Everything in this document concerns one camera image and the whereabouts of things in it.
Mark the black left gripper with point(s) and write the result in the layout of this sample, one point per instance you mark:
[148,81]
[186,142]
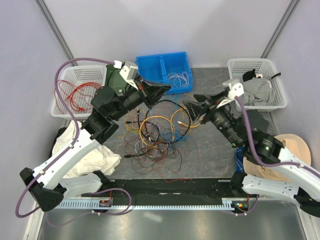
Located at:
[150,92]

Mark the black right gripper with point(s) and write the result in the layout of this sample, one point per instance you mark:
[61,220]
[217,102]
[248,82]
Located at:
[197,109]

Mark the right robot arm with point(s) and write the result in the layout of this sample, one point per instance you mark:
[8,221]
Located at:
[302,186]

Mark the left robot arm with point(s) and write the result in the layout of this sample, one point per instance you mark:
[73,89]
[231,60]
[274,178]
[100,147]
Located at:
[47,183]

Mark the blue plastic divided bin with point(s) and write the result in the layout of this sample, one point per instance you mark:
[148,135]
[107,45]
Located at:
[167,68]

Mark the green plastic box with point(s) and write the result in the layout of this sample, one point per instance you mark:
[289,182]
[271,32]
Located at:
[114,80]

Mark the black item in basket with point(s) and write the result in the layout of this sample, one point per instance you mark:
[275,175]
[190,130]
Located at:
[249,75]

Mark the grey cloth in basket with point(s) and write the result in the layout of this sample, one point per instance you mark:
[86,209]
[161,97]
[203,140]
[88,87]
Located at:
[259,94]

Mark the blue cloth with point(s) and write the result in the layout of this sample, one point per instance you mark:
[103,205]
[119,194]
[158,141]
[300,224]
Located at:
[239,159]

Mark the white right perforated basket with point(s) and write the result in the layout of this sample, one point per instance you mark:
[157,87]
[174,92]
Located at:
[265,68]

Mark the white perforated basket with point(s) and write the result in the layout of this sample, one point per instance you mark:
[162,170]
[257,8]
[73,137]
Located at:
[265,68]
[77,86]

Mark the white left perforated basket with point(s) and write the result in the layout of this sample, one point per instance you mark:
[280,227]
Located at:
[77,86]

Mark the white cloth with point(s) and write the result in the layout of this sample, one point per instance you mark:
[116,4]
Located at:
[100,159]

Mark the beige bucket hat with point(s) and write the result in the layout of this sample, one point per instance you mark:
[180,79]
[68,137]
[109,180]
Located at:
[295,144]

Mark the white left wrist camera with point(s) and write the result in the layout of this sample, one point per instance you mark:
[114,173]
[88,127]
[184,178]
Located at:
[128,70]

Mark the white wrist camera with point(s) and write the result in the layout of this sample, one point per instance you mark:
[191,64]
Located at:
[128,70]
[235,88]

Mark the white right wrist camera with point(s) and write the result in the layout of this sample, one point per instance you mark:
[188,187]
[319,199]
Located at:
[235,88]

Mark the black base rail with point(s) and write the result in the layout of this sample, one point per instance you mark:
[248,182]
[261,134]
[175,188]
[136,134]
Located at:
[176,191]

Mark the white slotted cable duct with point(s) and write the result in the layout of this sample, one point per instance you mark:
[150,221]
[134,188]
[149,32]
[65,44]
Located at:
[99,204]

